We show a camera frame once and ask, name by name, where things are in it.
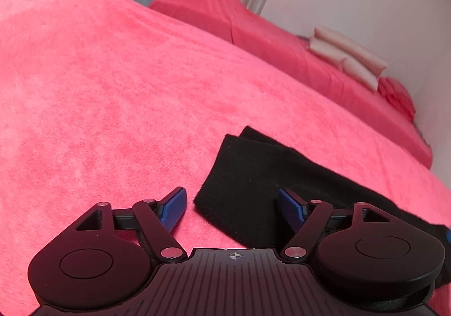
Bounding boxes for pink covered bed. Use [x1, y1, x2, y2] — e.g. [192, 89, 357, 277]
[149, 0, 434, 169]

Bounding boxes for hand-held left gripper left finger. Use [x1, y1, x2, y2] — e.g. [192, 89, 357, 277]
[75, 187, 188, 262]

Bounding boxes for pink fleece blanket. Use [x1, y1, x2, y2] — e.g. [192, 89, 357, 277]
[0, 0, 451, 316]

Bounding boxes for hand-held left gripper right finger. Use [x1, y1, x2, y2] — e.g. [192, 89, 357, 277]
[277, 189, 392, 262]

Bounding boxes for black pants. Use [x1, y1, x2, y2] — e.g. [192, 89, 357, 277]
[193, 126, 451, 249]

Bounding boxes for crumpled pink cloth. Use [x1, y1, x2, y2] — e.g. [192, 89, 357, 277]
[376, 76, 417, 123]

